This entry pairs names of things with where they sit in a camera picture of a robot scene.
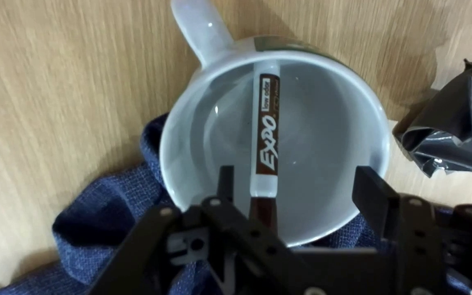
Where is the white ceramic mug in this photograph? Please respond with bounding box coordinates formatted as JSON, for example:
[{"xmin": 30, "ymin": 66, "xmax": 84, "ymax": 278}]
[{"xmin": 158, "ymin": 0, "xmax": 394, "ymax": 250}]

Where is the navy blue towel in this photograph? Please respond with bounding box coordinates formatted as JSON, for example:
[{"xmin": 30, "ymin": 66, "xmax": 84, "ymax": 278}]
[{"xmin": 0, "ymin": 112, "xmax": 391, "ymax": 295}]

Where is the white Expo marker black cap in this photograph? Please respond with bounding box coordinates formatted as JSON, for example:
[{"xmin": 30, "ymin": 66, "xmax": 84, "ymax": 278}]
[{"xmin": 246, "ymin": 63, "xmax": 282, "ymax": 220}]

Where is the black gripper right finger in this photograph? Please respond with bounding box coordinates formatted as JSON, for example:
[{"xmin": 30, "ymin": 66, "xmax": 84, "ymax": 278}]
[{"xmin": 353, "ymin": 166, "xmax": 448, "ymax": 295}]

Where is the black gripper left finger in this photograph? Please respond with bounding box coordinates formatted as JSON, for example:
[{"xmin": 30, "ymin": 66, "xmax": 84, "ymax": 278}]
[{"xmin": 200, "ymin": 165, "xmax": 282, "ymax": 256}]

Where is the dark grey crumpled plastic bag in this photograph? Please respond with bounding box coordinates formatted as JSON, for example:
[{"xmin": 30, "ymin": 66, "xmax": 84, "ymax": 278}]
[{"xmin": 392, "ymin": 58, "xmax": 472, "ymax": 179}]

